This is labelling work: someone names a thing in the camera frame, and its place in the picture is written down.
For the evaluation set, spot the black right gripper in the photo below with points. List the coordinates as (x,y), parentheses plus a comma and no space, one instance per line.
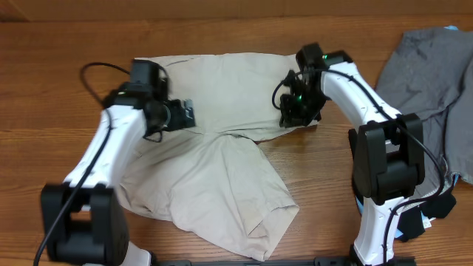
(292,111)

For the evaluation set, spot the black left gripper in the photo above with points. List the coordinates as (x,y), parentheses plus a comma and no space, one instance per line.
(175,119)

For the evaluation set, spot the beige shorts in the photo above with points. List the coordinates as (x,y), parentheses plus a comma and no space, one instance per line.
(213,179)

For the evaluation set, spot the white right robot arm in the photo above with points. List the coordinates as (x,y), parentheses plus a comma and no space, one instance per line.
(386,146)

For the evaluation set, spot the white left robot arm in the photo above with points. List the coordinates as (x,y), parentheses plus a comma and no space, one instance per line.
(84,222)

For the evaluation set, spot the grey shorts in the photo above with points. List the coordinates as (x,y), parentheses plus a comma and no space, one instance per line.
(459,144)

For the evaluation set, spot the black garment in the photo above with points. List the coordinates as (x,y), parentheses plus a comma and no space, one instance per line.
(412,222)

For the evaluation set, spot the brown cardboard back panel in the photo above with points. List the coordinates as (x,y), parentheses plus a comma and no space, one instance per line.
(113,10)

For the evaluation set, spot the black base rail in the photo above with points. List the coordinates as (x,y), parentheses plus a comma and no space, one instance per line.
(318,261)

